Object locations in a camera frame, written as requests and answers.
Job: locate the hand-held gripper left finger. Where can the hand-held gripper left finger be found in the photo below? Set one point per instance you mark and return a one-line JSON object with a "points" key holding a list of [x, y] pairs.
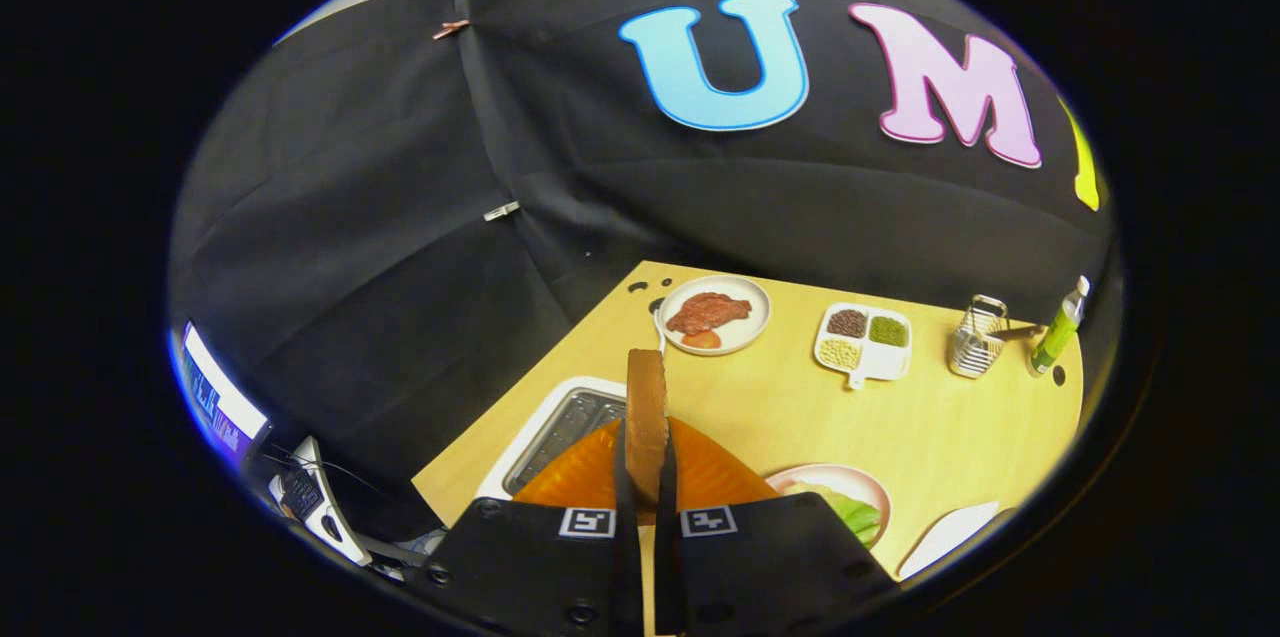
{"points": [[625, 527]]}

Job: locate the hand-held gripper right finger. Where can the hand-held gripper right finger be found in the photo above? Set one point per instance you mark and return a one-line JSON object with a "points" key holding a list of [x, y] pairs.
{"points": [[668, 527]]}

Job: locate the toasted bread slice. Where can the toasted bread slice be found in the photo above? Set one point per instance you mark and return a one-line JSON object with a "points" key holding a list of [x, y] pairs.
{"points": [[646, 417]]}

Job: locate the green lettuce leaf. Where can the green lettuce leaf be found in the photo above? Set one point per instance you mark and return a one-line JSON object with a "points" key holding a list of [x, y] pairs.
{"points": [[850, 512]]}

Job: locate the white toaster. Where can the white toaster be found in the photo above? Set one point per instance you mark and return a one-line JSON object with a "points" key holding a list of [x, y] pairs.
{"points": [[540, 417]]}

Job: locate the pink round plate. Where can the pink round plate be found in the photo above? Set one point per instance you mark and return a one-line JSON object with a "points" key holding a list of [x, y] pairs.
{"points": [[850, 477]]}

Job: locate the orange tomato slice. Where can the orange tomato slice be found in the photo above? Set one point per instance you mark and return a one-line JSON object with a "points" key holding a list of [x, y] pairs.
{"points": [[702, 340]]}

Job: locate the brown steak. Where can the brown steak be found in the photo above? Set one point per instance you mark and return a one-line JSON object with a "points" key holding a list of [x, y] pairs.
{"points": [[708, 312]]}

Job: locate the grey round plate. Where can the grey round plate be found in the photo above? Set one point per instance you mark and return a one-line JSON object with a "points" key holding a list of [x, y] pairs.
{"points": [[750, 322]]}

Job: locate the white divided bean dish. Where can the white divided bean dish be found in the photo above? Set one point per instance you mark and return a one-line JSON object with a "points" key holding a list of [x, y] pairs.
{"points": [[880, 362]]}

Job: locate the white square plate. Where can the white square plate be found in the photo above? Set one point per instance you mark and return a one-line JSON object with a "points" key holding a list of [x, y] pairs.
{"points": [[950, 532]]}

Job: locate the white device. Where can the white device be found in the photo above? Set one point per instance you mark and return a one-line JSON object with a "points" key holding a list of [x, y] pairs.
{"points": [[335, 522]]}

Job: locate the silver cloth clip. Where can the silver cloth clip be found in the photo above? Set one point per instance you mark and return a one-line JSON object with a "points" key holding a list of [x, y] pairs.
{"points": [[501, 211]]}

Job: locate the black backdrop cloth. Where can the black backdrop cloth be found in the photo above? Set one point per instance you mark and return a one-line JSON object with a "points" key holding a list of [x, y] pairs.
{"points": [[400, 267]]}

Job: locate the lit computer screen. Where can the lit computer screen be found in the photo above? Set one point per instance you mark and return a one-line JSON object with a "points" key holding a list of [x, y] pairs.
{"points": [[225, 402]]}

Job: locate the green label plastic bottle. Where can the green label plastic bottle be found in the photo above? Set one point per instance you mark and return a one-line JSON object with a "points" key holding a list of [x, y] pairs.
{"points": [[1058, 332]]}

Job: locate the copper cloth clip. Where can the copper cloth clip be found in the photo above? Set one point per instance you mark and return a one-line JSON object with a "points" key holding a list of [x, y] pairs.
{"points": [[451, 29]]}

